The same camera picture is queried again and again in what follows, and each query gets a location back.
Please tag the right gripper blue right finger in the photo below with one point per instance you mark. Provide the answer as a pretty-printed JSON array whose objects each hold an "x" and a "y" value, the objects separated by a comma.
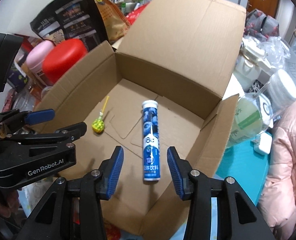
[{"x": 237, "y": 216}]

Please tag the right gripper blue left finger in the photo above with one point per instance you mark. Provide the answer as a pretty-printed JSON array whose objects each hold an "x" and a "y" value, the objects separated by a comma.
[{"x": 74, "y": 206}]

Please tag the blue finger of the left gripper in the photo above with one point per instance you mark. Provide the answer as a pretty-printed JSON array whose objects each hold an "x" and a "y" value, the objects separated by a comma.
[
  {"x": 13, "y": 120},
  {"x": 67, "y": 134}
]

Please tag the yellow green lollipop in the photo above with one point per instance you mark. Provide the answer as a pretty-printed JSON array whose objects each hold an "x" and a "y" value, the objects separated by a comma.
[{"x": 98, "y": 125}]

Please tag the blue white tablet tube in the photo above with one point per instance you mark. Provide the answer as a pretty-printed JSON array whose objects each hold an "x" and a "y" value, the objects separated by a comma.
[{"x": 150, "y": 141}]

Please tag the pink lidded jar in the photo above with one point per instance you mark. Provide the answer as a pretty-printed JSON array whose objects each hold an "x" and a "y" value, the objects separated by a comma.
[{"x": 35, "y": 60}]

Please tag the red lidded container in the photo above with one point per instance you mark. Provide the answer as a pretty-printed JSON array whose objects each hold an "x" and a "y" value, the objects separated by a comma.
[{"x": 61, "y": 58}]

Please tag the clear jar green label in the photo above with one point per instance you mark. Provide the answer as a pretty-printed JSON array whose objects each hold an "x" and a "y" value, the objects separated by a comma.
[{"x": 253, "y": 115}]

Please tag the black printed snack bag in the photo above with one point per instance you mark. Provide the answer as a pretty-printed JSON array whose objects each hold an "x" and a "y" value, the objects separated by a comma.
[{"x": 62, "y": 20}]

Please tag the orange yellow snack bag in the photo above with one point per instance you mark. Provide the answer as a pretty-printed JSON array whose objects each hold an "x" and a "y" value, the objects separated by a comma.
[{"x": 114, "y": 20}]

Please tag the brown cardboard box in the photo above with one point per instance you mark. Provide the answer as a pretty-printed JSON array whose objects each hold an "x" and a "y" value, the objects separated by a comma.
[{"x": 180, "y": 53}]

